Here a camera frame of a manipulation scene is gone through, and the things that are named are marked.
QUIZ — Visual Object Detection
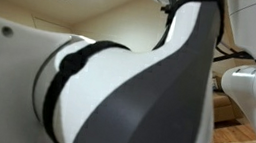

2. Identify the brown armchair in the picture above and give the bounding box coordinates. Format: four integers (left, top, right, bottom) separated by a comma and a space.
207, 71, 251, 128

